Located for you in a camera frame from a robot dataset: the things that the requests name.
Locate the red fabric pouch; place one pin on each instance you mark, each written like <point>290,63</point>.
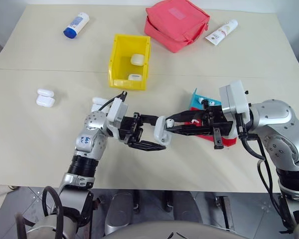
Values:
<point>175,22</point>

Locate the white earbud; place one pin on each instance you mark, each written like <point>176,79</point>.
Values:
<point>209,102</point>
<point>194,121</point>
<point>200,100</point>
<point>170,122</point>

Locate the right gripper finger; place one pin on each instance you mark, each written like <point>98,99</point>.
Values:
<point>189,130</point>
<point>189,115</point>

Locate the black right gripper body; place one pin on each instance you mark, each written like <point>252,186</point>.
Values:
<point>218,122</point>

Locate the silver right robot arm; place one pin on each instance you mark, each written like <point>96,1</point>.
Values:
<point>281,124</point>

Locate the teal earbud tray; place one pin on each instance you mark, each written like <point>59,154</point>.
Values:
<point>195,98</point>

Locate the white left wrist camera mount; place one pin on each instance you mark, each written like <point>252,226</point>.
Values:
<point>117,110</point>

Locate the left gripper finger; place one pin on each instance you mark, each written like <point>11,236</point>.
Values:
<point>148,119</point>
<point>149,146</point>

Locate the yellow plastic bin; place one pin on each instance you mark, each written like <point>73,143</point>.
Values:
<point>120,49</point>

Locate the white lotion tube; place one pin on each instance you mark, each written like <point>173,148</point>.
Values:
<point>221,32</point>

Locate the white earbud case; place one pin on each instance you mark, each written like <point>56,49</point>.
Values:
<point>98,100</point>
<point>137,59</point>
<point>135,77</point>
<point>160,132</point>
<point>45,100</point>

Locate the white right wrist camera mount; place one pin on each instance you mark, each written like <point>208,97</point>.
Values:
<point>235,99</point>

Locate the white bottle blue cap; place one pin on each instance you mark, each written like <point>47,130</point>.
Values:
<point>77,25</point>

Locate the grey rounded metal shape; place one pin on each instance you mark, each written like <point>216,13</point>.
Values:
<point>119,211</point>

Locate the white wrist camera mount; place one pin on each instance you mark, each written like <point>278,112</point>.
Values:
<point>117,110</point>
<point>235,99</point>

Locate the metal table leg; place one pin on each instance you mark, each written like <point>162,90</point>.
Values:
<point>225,211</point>

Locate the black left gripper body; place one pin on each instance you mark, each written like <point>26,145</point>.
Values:
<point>130,130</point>

